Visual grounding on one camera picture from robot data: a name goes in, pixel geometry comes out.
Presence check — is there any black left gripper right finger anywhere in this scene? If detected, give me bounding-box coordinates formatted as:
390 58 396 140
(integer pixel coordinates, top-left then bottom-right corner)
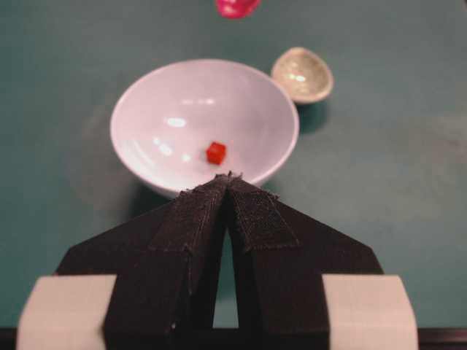
225 171 419 350

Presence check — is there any red plastic spoon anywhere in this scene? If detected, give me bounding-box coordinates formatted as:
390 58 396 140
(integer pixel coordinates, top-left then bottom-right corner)
215 0 261 19

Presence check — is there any small red block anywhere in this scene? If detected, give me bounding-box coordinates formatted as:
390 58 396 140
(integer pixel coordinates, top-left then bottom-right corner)
206 141 227 166

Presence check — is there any white ceramic bowl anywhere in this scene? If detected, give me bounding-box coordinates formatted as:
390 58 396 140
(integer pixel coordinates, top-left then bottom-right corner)
109 59 299 198

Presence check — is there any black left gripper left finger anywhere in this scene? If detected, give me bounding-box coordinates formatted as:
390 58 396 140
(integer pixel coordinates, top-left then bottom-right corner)
16 170 233 350

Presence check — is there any small speckled beige dish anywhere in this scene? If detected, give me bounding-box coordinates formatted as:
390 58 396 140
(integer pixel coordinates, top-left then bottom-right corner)
271 47 334 105

